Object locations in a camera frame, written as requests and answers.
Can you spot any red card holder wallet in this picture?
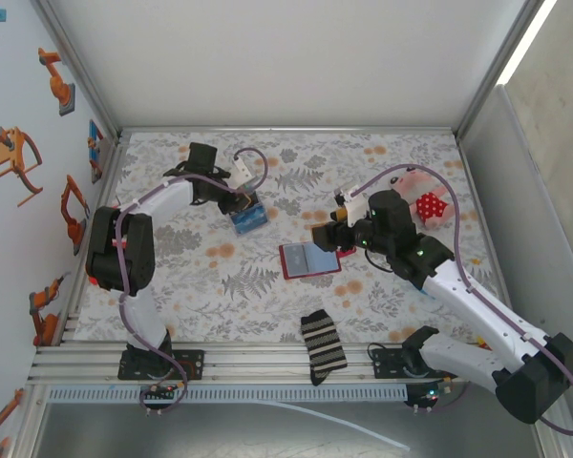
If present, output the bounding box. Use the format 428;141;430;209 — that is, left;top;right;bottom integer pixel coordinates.
279;240;355;281

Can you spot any blue credit card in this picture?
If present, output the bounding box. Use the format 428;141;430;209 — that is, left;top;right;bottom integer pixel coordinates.
233;204;271;235

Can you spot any pink frog plush toy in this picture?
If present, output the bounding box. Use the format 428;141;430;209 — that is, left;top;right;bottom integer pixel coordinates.
386;169;459;230

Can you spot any floral patterned table mat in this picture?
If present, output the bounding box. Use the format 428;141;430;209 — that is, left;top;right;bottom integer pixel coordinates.
74;131;516;345

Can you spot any black beige striped sock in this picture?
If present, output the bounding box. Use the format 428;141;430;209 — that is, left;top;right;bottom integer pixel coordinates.
299;308;349;386

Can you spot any white plastic tube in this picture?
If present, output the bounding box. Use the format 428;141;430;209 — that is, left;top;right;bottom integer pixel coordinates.
247;399;412;452

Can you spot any white light strip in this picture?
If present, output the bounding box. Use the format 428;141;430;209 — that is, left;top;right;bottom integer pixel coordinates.
496;0;562;87

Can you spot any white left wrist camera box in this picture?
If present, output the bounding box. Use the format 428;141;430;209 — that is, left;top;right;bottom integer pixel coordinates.
231;156;258;191

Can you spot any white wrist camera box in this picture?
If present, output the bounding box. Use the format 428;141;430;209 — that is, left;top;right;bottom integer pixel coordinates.
332;184;368;225
231;156;258;191

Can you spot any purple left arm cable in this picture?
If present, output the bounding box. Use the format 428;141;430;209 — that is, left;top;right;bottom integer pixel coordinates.
117;147;268;416

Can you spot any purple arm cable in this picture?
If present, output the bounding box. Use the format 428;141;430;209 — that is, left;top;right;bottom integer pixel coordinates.
117;147;268;416
350;164;573;436

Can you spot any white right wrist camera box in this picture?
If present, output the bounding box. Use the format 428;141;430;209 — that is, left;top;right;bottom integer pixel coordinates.
332;184;368;225

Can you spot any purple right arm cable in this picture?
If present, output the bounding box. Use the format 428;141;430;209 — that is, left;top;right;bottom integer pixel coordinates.
350;164;573;436

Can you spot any aluminium frame rail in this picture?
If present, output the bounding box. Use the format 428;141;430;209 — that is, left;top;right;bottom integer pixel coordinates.
52;133;133;347
456;133;524;344

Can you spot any blue orange machine wall sticker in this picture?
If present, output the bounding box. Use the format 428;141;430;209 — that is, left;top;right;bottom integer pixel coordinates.
87;118;106;185

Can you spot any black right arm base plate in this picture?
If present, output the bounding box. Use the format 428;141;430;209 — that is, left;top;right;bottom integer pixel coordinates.
371;345;459;381

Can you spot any aluminium frame beam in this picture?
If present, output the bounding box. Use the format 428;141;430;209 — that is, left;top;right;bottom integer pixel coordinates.
26;341;562;386

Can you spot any white slotted cable duct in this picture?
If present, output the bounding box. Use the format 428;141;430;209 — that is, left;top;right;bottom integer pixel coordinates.
47;385;410;403

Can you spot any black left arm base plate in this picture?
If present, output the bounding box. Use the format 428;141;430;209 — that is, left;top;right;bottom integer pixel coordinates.
117;349;206;382

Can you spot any aluminium frame post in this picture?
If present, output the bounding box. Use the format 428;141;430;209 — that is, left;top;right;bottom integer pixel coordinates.
31;0;123;139
451;0;548;139

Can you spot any orange gripper claw wall sticker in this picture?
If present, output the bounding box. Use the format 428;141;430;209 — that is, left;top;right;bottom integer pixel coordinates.
0;126;45;208

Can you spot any aluminium frame leg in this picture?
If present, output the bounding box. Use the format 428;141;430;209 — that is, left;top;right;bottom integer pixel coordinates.
11;384;52;458
522;381;573;458

